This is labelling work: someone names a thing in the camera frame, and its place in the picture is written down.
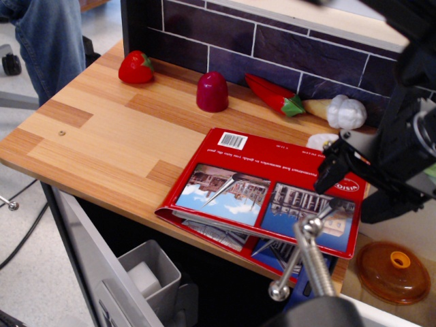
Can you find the red toy strawberry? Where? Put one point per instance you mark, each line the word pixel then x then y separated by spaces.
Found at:
pixel 136 68

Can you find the toy ice cream cone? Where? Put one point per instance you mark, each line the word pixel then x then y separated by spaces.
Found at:
pixel 341 112

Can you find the blue clamp body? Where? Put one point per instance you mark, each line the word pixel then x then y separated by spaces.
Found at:
pixel 303 291

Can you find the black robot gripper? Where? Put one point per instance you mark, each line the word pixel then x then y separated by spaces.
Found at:
pixel 393 160

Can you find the toy fried egg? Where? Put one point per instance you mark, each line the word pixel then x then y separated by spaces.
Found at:
pixel 318 141

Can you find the person leg in jeans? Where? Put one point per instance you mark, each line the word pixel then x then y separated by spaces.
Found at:
pixel 50 37

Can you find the orange pot lid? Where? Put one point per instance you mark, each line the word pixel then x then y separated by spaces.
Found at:
pixel 392 273

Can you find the small metal knob rod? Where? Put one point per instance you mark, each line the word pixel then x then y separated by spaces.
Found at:
pixel 12 205

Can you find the grey cabinet door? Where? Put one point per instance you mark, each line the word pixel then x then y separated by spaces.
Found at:
pixel 110 295

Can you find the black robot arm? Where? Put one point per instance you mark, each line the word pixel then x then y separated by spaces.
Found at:
pixel 415 68

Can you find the red hardcover book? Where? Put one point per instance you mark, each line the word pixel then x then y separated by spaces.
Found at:
pixel 245 193

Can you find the metal clamp screw handle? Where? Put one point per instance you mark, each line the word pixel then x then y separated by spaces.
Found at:
pixel 306 250

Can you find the white block in bin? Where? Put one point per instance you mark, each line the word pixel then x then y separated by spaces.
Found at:
pixel 144 279

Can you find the red toy chili pepper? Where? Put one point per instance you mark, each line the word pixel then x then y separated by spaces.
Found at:
pixel 276 97

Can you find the dark red toy dome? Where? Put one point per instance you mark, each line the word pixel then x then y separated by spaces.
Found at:
pixel 212 92

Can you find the grey plastic bin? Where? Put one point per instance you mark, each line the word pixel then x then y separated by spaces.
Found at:
pixel 163 301

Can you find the black chair caster wheel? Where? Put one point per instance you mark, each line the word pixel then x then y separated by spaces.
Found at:
pixel 11 65

